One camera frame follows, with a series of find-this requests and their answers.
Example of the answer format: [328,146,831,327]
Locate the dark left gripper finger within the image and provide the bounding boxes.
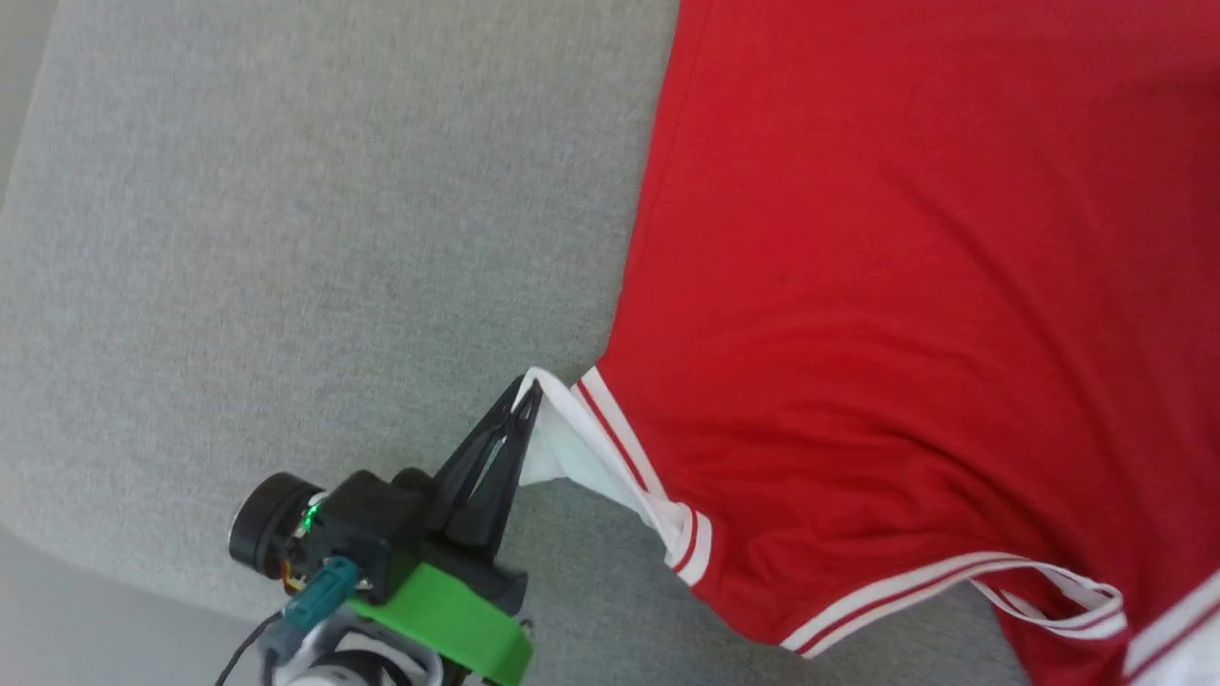
[427,374,531,536]
[446,381,545,565]

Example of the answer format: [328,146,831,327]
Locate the red and white jersey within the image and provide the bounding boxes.
[518,0,1220,686]

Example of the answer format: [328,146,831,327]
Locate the left camera cable teal plug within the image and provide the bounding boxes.
[257,556,362,686]

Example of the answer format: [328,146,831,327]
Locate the thin black left motor cable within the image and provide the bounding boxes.
[213,614,286,686]

